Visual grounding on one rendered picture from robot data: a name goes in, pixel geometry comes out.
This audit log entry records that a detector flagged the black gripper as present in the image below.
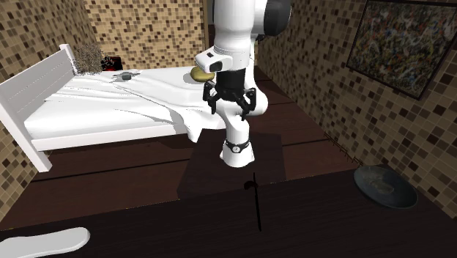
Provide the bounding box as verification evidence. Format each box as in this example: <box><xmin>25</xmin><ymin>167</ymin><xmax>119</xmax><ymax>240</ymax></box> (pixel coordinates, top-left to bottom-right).
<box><xmin>202</xmin><ymin>68</ymin><xmax>258</xmax><ymax>122</ymax></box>

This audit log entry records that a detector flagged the yellow rounded object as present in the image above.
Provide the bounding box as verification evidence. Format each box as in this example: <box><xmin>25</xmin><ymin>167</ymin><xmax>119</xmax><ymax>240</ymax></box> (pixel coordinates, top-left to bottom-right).
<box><xmin>190</xmin><ymin>65</ymin><xmax>216</xmax><ymax>84</ymax></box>

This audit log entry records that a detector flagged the small grey object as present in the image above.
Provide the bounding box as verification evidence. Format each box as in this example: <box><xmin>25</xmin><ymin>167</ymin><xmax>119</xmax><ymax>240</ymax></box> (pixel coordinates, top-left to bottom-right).
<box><xmin>113</xmin><ymin>70</ymin><xmax>141</xmax><ymax>81</ymax></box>

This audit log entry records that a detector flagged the thin black stick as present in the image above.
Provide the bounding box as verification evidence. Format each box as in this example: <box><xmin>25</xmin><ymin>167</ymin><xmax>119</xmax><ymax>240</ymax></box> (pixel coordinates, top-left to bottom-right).
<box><xmin>243</xmin><ymin>172</ymin><xmax>263</xmax><ymax>233</ymax></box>

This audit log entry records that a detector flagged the red and black object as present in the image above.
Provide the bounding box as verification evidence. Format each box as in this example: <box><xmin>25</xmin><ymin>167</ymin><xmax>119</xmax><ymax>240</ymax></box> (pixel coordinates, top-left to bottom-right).
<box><xmin>100</xmin><ymin>55</ymin><xmax>124</xmax><ymax>72</ymax></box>

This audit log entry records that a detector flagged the white bed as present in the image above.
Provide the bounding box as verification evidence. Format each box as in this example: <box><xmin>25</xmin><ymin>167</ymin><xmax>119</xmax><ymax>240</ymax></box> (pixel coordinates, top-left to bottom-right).
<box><xmin>0</xmin><ymin>43</ymin><xmax>266</xmax><ymax>173</ymax></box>

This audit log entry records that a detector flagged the dry brown plant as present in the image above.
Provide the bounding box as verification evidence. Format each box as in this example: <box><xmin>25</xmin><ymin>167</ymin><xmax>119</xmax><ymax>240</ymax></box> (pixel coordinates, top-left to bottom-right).
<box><xmin>73</xmin><ymin>43</ymin><xmax>105</xmax><ymax>75</ymax></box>

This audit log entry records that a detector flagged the dark grey bowl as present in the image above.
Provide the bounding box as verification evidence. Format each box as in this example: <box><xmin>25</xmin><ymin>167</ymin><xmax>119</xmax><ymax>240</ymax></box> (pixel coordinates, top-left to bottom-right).
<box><xmin>352</xmin><ymin>165</ymin><xmax>419</xmax><ymax>210</ymax></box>

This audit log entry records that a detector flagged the white oval object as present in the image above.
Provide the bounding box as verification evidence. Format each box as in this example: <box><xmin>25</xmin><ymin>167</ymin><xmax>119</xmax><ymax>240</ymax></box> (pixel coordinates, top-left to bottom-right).
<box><xmin>0</xmin><ymin>226</ymin><xmax>92</xmax><ymax>258</ymax></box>

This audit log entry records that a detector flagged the framed abstract wall picture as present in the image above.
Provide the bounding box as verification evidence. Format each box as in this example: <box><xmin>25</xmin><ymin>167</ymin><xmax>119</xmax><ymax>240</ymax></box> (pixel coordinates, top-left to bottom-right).
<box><xmin>345</xmin><ymin>0</ymin><xmax>457</xmax><ymax>101</ymax></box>

